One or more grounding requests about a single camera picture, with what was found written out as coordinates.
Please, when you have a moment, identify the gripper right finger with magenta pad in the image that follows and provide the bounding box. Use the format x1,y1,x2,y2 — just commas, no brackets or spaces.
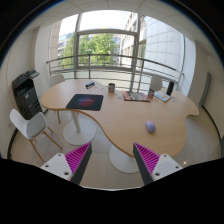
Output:
133,143,182,185

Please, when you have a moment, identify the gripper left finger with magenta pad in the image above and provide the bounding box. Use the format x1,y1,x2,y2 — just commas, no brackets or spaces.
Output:
41,143,92,185

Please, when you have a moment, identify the purple computer mouse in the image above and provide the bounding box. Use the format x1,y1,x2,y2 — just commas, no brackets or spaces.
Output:
145,120,156,133

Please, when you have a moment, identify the black mouse pad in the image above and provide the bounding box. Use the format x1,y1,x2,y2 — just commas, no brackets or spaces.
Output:
66,94,104,111

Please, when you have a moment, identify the wooden curved table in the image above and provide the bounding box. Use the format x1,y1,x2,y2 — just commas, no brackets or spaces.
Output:
40,78,200,174

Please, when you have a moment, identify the white chair with wooden legs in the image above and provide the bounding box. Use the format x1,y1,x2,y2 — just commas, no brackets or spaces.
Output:
9,109,61,159

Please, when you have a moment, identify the light blue book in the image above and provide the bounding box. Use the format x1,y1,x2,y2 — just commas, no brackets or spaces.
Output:
154,91,170,102

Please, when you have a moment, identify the small dark cup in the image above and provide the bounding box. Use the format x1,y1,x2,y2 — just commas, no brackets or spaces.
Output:
148,89,155,99

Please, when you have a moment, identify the red magazine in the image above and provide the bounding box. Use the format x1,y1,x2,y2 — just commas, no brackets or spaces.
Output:
122,91,150,102

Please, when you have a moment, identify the black office printer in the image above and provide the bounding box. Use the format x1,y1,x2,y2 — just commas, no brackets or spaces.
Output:
12,70,42,119

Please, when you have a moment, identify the black speaker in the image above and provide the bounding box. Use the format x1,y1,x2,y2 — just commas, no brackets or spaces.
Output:
166,81,175,96

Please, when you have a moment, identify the white chair far right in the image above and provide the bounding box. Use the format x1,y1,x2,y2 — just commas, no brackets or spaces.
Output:
150,76,162,91

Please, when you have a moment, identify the small black box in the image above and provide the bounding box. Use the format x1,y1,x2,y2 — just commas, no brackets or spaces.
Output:
86,82,95,89

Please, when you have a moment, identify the white chair far left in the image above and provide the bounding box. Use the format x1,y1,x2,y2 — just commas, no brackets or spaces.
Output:
49,74,65,87

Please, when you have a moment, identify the dark mug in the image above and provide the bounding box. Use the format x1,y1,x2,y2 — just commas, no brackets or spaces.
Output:
108,83,115,93

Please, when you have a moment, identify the metal balcony railing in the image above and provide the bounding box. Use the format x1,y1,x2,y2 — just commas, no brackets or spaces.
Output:
47,54,181,92

